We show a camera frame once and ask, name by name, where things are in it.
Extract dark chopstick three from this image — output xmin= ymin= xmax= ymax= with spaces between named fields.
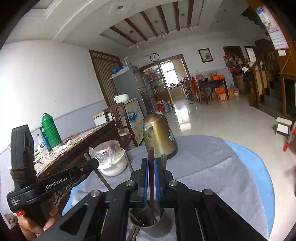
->
xmin=161 ymin=154 xmax=167 ymax=170

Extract dark chopstick four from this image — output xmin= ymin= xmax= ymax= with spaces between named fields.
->
xmin=125 ymin=152 xmax=133 ymax=172

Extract dark chopstick two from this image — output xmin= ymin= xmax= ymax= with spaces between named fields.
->
xmin=148 ymin=147 xmax=154 ymax=225

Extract dark chopstick one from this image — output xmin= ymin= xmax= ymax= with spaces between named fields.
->
xmin=83 ymin=153 xmax=112 ymax=191

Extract dark chopstick five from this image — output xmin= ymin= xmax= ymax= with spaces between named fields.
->
xmin=130 ymin=213 xmax=142 ymax=226

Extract person's left hand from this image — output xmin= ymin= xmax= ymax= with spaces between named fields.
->
xmin=18 ymin=203 xmax=61 ymax=240

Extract grey metal utensil holder cup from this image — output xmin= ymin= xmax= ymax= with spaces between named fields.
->
xmin=130 ymin=206 xmax=173 ymax=238

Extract white plastic bowl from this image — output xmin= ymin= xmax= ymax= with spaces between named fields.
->
xmin=98 ymin=149 xmax=127 ymax=177

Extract clear plastic bag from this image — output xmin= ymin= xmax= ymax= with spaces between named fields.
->
xmin=89 ymin=140 xmax=122 ymax=170

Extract grey table cloth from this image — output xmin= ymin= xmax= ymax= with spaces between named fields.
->
xmin=69 ymin=134 xmax=270 ymax=241

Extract brass electric kettle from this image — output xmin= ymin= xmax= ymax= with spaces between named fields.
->
xmin=142 ymin=112 xmax=178 ymax=159

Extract white chest freezer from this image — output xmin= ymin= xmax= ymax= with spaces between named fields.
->
xmin=93 ymin=98 xmax=144 ymax=145

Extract green thermos flask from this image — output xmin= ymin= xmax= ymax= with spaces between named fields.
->
xmin=39 ymin=113 xmax=63 ymax=151

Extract dark wooden chair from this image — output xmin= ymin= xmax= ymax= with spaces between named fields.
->
xmin=103 ymin=103 xmax=138 ymax=150

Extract white rice cooker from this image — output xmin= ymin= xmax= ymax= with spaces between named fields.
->
xmin=114 ymin=93 xmax=129 ymax=104

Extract blue table cover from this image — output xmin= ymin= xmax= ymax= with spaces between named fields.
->
xmin=62 ymin=141 xmax=276 ymax=237

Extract grey refrigerator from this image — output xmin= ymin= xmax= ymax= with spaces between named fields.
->
xmin=110 ymin=64 xmax=157 ymax=116

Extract dark wooden side table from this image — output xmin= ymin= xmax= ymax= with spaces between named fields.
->
xmin=197 ymin=79 xmax=229 ymax=104

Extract red plastic child chair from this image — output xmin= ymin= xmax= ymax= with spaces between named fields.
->
xmin=283 ymin=122 xmax=296 ymax=152

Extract small white step stool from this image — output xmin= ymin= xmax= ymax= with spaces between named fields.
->
xmin=275 ymin=117 xmax=292 ymax=138

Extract wooden staircase railing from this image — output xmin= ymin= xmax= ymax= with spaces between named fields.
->
xmin=249 ymin=51 xmax=282 ymax=112

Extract round wall clock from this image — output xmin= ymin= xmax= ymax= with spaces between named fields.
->
xmin=149 ymin=53 xmax=160 ymax=62

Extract framed wall picture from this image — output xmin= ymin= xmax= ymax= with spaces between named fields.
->
xmin=198 ymin=48 xmax=213 ymax=63

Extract wall calendar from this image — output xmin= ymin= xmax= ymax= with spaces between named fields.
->
xmin=256 ymin=6 xmax=289 ymax=50

